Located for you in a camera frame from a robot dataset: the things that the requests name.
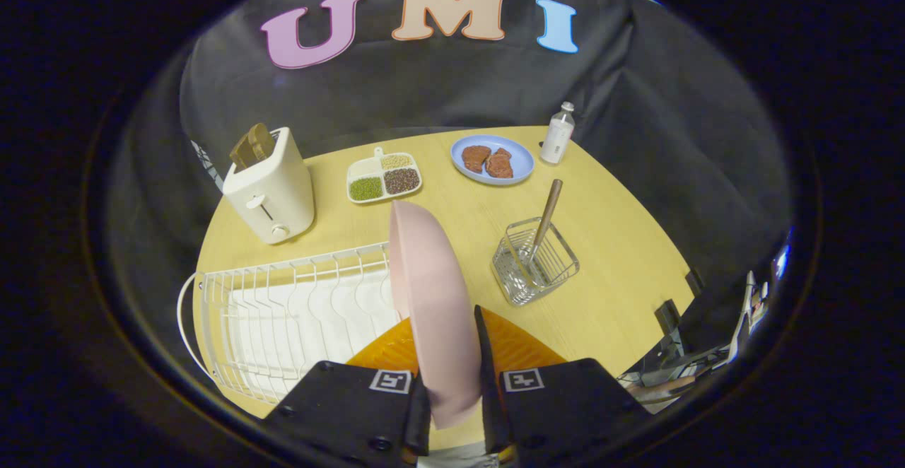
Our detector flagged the blue plate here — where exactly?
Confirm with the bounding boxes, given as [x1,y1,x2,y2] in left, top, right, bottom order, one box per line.
[450,134,535,186]

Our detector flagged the white wire dish rack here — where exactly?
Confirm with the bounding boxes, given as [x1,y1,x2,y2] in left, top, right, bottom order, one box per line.
[177,242,409,404]

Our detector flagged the pink plate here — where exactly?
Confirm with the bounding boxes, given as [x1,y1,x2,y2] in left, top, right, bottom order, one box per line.
[388,201,484,430]

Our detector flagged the black backdrop cloth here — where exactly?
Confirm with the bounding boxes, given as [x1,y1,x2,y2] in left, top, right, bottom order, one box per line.
[106,0,793,377]

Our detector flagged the cluttered equipment with cables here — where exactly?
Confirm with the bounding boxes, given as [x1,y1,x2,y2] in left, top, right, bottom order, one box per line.
[617,245,791,405]

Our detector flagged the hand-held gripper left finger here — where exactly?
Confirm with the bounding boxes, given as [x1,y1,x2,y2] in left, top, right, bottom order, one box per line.
[263,317,432,467]

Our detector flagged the small white bottle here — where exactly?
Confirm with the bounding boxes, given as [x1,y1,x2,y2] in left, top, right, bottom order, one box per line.
[540,102,576,165]

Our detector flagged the brown meat piece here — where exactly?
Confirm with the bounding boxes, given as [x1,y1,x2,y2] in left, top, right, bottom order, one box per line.
[485,148,515,179]
[462,145,492,174]

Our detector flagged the white divided tray with beans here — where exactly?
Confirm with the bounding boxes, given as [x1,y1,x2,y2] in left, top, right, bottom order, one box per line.
[346,147,424,204]

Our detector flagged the wooden handled spoon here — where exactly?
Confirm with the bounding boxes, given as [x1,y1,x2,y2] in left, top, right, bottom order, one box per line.
[529,179,564,265]

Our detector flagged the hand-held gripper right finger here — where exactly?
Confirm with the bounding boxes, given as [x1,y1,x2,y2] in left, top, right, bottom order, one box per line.
[472,305,653,467]

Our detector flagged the white toaster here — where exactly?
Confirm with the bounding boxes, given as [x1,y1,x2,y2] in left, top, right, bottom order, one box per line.
[222,127,316,245]

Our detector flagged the toast slice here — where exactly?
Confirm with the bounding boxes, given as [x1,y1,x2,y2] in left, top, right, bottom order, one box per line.
[229,123,276,172]

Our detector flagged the metal wire basket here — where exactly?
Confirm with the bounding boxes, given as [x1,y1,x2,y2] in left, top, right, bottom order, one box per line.
[491,217,580,307]

